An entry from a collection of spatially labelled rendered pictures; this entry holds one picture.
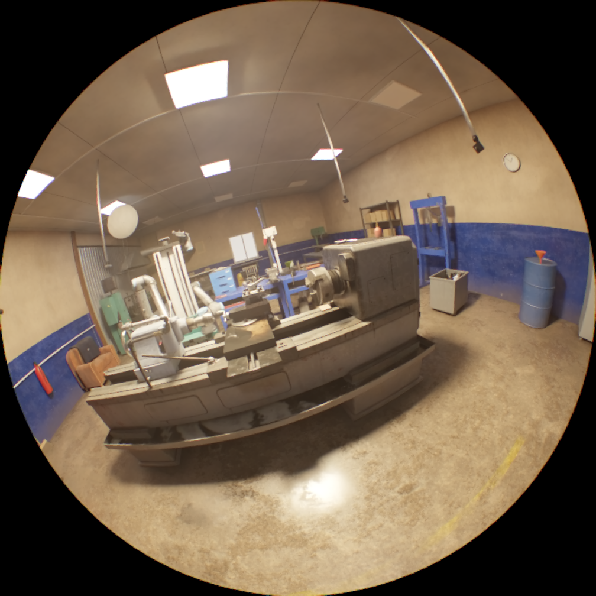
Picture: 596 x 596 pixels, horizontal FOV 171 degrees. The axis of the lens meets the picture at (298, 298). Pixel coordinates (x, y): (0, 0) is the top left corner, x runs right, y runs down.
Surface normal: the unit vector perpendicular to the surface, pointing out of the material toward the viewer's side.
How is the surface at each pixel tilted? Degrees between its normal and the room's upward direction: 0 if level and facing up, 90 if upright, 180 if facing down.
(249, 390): 90
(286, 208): 90
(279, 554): 0
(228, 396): 90
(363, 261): 90
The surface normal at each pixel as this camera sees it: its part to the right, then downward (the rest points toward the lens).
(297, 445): -0.21, -0.94
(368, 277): 0.29, 0.22
